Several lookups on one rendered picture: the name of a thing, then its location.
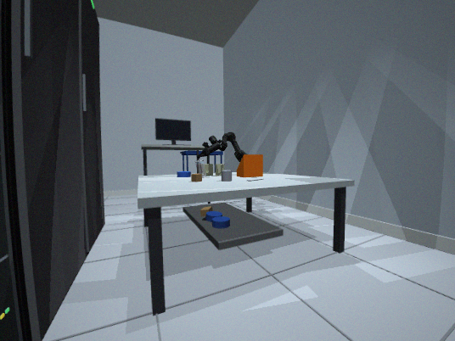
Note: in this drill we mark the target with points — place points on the dark grey flat shelf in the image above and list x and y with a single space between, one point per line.
244 228

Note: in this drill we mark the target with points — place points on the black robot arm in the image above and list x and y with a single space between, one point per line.
226 137

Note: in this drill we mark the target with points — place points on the grey cylinder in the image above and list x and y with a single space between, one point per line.
226 175

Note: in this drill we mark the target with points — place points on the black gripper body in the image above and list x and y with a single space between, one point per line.
209 150

